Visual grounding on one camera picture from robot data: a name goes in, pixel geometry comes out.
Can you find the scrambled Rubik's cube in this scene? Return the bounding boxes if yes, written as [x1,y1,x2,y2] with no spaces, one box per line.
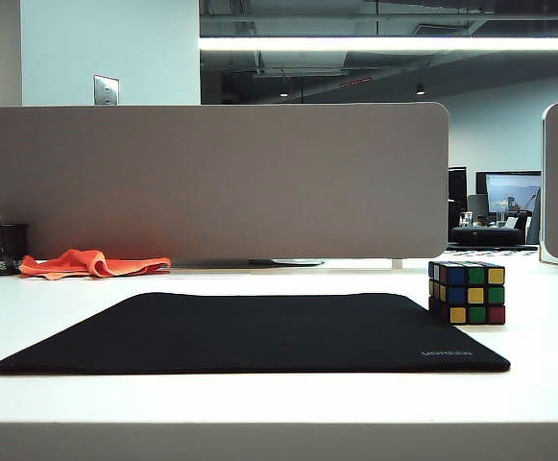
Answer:
[427,260,507,327]

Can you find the black UGREEN mouse pad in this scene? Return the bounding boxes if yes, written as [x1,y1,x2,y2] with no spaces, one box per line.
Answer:
[0,291,512,376]

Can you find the flat dark grey tray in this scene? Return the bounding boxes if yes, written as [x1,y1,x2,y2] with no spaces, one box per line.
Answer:
[172,257,326,269]

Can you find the wide grey desk divider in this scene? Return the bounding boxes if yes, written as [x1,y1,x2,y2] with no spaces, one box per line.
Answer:
[0,101,451,261]

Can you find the narrow black monitor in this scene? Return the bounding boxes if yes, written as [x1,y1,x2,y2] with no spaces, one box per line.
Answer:
[449,166,468,213]

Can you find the orange cloth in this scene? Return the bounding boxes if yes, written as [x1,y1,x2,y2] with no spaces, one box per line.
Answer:
[18,248,172,279]

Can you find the grey office chair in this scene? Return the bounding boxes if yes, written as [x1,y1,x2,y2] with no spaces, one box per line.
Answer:
[467,194,489,222]

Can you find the round black ottoman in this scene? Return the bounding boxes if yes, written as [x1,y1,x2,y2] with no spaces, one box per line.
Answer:
[449,225,524,247]

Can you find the long ceiling light strip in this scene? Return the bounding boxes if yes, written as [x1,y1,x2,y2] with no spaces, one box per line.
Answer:
[199,36,558,52]

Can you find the wide black monitor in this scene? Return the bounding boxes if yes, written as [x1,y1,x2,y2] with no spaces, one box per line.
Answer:
[474,170,543,216]

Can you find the black mesh pen holder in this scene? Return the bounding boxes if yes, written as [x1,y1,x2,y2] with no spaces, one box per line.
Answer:
[0,223,30,277]

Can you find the metal wall switch plate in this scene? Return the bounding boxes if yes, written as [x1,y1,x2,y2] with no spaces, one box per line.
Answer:
[92,74,120,106]

